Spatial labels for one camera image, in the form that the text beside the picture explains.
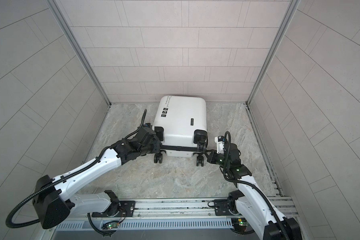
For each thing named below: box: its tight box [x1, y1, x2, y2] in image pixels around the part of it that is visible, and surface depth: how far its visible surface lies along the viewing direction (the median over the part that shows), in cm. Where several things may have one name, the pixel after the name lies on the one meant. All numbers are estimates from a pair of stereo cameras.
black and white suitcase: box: [152, 95, 208, 167], surface depth 80 cm
